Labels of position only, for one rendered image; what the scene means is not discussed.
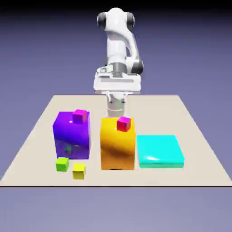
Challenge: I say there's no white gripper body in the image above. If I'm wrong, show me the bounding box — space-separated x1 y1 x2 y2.
93 72 142 95

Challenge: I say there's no small red cube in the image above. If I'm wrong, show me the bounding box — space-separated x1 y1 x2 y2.
116 116 131 133

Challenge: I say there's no small magenta cube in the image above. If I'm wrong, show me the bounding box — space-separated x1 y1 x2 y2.
72 109 88 125

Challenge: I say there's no small yellow cube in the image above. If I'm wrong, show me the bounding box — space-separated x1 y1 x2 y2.
72 163 86 180

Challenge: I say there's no small green cube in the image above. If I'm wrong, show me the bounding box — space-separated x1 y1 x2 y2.
55 157 70 172

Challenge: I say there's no large orange box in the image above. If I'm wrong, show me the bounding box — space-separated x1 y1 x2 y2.
100 117 136 171

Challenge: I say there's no large purple box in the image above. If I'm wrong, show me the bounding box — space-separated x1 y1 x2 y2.
52 111 91 160

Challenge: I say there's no large cyan flat box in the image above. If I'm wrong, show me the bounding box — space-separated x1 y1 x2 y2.
136 135 185 169

